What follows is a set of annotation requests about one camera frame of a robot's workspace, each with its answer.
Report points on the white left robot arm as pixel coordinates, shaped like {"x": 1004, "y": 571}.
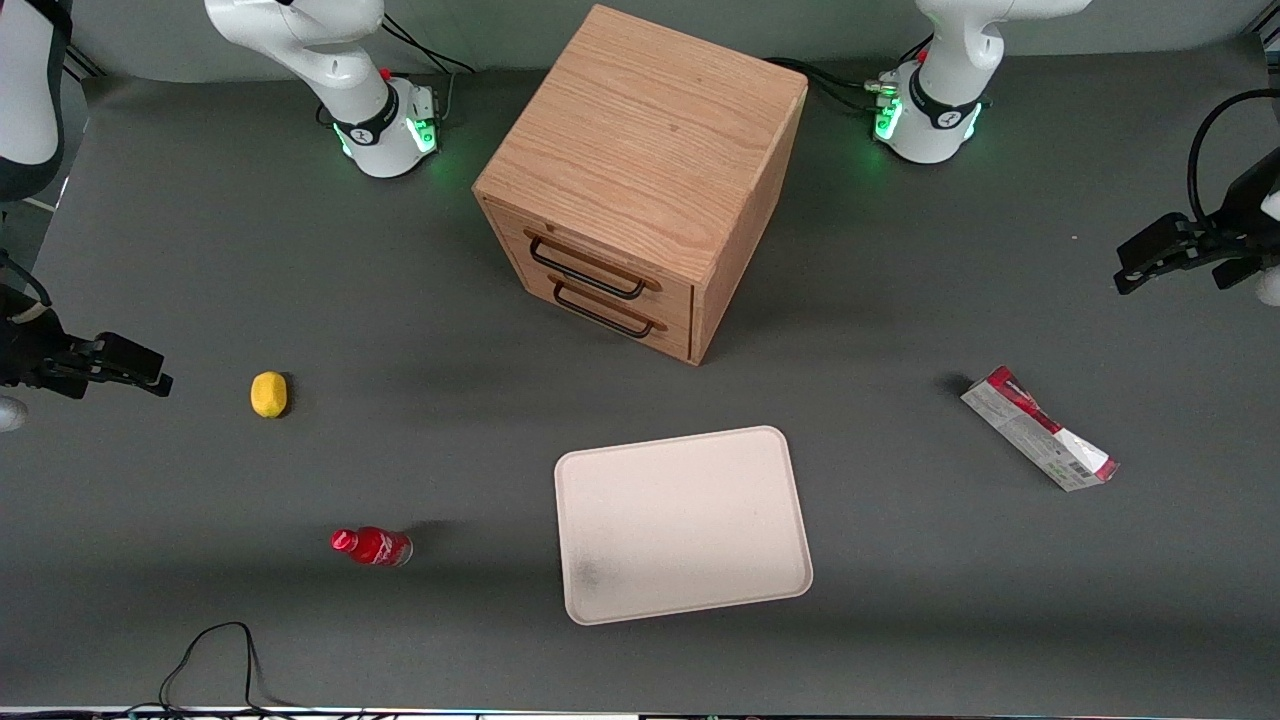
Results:
{"x": 940, "y": 130}

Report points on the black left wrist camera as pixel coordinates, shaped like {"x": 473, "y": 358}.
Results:
{"x": 1236, "y": 273}

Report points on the yellow lemon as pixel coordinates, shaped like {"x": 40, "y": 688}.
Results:
{"x": 268, "y": 394}

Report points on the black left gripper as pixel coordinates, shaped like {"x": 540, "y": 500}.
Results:
{"x": 1237, "y": 238}

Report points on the red cookie box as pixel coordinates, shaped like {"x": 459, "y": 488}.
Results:
{"x": 1040, "y": 432}

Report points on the red drink bottle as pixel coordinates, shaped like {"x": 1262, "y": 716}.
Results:
{"x": 375, "y": 547}

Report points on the wooden drawer cabinet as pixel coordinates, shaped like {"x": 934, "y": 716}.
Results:
{"x": 640, "y": 120}

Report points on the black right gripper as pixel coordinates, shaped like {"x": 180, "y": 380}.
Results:
{"x": 28, "y": 350}

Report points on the beige plastic tray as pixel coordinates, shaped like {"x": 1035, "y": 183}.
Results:
{"x": 660, "y": 520}

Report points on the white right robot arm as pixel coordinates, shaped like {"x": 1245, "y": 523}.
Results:
{"x": 330, "y": 60}

